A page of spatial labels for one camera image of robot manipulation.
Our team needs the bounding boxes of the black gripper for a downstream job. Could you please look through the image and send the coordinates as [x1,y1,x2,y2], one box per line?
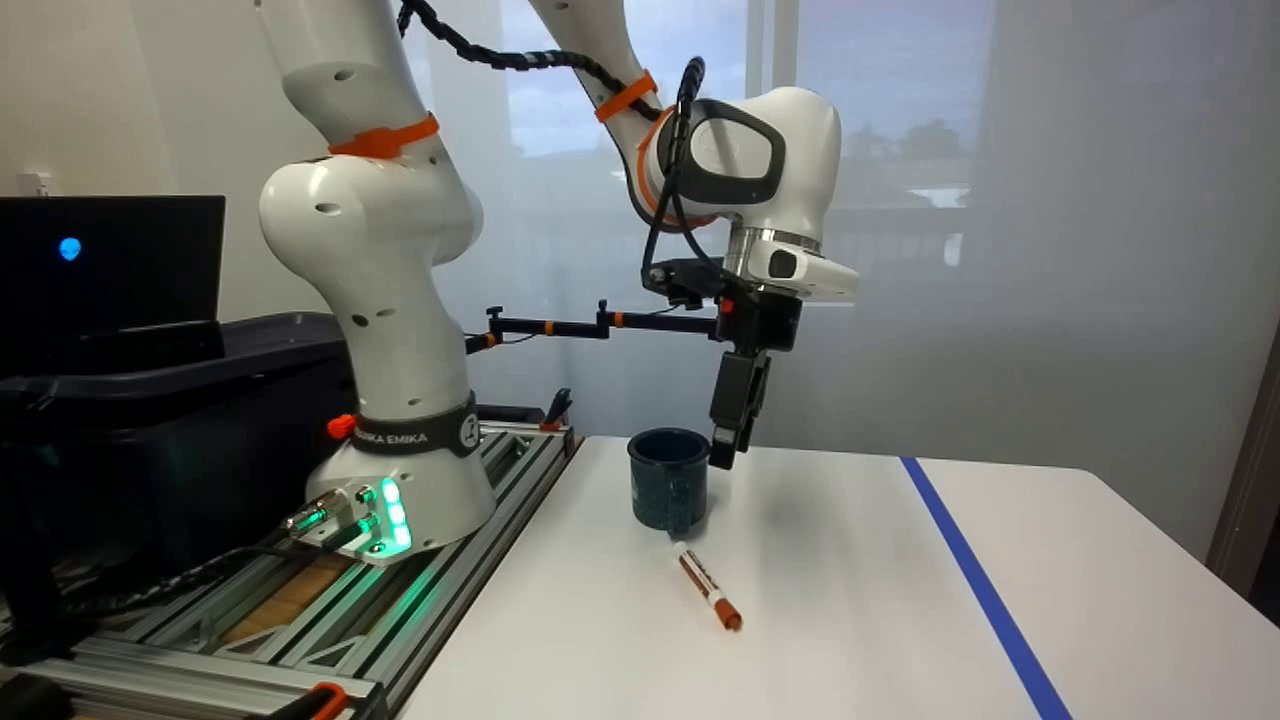
[709,289,807,471]

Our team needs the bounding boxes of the dark teal speckled cup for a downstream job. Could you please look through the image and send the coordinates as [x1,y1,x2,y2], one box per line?
[626,424,716,540]

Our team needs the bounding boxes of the small black orange clamp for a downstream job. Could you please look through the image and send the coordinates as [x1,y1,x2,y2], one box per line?
[538,384,576,435]

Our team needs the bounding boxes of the blue tape stripe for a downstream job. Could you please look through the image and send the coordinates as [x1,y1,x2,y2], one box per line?
[896,451,1078,720]

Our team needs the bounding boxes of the sheer white curtain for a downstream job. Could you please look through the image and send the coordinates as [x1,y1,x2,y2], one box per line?
[398,0,1280,471]

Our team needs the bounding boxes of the orange and black clamp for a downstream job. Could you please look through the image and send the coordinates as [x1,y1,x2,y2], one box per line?
[300,674,362,720]

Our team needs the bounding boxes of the dark brown furniture edge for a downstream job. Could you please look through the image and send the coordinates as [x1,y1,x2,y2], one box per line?
[1206,332,1280,632]

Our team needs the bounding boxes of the black cabinet box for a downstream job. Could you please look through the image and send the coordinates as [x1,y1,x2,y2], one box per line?
[0,313,362,659]

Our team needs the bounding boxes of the black monitor with blue light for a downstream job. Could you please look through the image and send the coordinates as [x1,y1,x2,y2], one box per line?
[0,193,227,380]

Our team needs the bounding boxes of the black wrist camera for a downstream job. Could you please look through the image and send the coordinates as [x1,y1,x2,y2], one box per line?
[639,255,731,308]

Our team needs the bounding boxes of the aluminium extrusion base frame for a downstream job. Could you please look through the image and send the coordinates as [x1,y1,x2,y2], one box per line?
[0,415,586,720]

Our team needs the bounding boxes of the black cable chain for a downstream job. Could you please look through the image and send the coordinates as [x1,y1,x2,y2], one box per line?
[398,0,712,292]

